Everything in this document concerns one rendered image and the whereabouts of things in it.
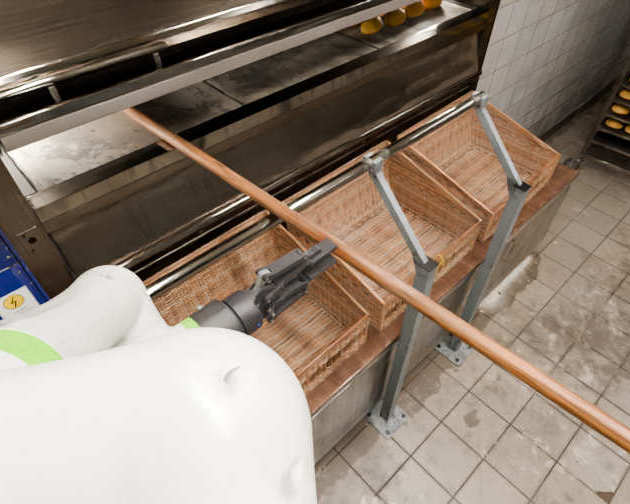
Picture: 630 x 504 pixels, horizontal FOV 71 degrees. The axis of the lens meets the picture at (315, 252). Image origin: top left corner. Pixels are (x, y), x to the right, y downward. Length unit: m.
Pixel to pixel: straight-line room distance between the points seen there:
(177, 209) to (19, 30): 0.55
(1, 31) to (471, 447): 1.92
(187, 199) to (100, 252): 0.27
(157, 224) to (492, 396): 1.55
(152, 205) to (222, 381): 1.07
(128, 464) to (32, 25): 0.87
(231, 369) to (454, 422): 1.85
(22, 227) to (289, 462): 0.99
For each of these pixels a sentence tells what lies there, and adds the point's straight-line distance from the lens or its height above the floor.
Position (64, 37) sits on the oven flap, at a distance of 1.02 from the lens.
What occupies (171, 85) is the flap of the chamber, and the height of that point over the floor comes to 1.41.
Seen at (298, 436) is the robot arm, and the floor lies 1.59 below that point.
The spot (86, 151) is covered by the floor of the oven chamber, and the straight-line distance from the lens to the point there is 1.28.
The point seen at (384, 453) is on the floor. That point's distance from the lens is 1.94.
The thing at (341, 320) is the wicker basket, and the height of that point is 0.60.
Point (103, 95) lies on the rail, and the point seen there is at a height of 1.43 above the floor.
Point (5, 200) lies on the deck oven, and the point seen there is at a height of 1.23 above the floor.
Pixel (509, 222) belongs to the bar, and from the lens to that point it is 1.61.
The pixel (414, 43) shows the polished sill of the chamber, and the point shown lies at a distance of 1.78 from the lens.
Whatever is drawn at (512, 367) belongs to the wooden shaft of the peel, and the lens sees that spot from 0.77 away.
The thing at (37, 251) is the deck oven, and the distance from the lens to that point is 1.21.
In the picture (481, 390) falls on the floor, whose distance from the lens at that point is 2.15.
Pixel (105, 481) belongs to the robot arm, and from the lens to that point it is 0.24.
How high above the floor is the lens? 1.82
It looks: 47 degrees down
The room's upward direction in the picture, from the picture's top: straight up
